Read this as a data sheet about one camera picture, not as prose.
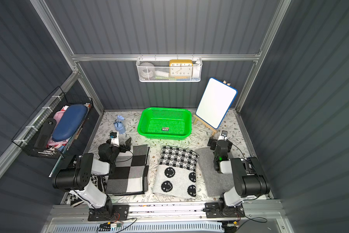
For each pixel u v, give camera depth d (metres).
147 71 0.84
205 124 1.03
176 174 0.82
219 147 0.71
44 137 0.63
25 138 0.60
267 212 0.74
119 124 1.01
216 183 0.79
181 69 0.89
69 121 0.67
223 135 0.79
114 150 0.81
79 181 0.47
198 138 1.04
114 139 0.81
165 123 1.12
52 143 0.65
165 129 1.08
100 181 0.81
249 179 0.46
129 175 0.84
